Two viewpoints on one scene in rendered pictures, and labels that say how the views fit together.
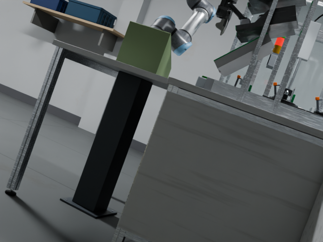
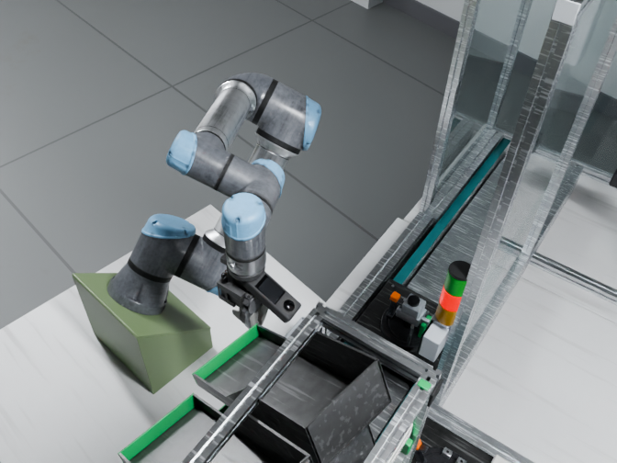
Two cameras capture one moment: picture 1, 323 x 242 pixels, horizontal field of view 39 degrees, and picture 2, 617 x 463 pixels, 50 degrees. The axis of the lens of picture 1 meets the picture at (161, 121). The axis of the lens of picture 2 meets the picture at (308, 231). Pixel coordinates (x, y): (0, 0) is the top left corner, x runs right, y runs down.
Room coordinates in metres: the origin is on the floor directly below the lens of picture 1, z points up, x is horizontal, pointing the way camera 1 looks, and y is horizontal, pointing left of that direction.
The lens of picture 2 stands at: (1.93, -0.54, 2.39)
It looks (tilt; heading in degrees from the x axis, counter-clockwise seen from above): 47 degrees down; 22
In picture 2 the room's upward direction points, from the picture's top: 2 degrees clockwise
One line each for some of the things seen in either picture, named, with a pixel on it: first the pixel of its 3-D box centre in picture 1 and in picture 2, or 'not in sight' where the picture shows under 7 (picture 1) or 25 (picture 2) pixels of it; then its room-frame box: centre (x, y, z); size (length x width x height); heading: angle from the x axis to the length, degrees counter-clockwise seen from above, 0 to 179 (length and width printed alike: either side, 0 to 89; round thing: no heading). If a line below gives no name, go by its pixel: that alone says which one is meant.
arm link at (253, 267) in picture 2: not in sight; (245, 256); (2.62, -0.13, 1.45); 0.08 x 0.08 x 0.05
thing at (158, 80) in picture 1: (144, 77); (158, 354); (2.66, 0.18, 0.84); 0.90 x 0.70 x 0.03; 157
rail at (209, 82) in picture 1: (215, 92); (349, 321); (2.93, -0.26, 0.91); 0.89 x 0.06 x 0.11; 169
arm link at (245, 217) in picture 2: not in sight; (244, 226); (2.62, -0.13, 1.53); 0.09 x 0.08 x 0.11; 10
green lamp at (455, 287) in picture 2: not in sight; (458, 279); (2.79, -0.51, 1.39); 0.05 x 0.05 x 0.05
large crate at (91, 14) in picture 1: (90, 15); not in sight; (6.17, 1.40, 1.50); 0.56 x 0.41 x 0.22; 67
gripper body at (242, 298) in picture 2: (226, 8); (244, 280); (2.62, -0.13, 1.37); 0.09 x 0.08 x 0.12; 79
